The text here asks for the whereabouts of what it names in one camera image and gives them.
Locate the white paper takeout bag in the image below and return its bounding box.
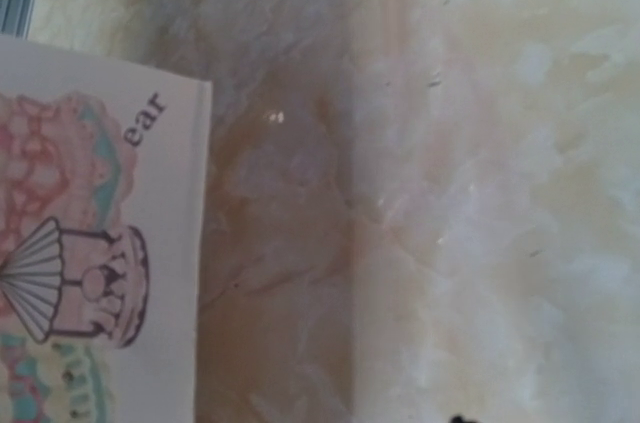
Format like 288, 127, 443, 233
1, 36, 212, 422

